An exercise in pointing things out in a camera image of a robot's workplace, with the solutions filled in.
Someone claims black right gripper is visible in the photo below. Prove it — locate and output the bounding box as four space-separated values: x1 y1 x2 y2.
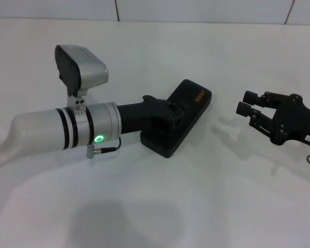
236 90 310 150

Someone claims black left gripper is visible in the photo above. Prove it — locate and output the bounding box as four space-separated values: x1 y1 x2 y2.
117 95 185 135

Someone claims black glasses case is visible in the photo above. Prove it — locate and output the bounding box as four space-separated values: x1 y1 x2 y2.
140 79 212 159

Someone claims left arm connector cable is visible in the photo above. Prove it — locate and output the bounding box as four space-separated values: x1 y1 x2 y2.
86 136 122 159

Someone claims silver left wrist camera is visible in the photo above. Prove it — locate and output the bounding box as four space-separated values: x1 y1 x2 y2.
54 44 109 98

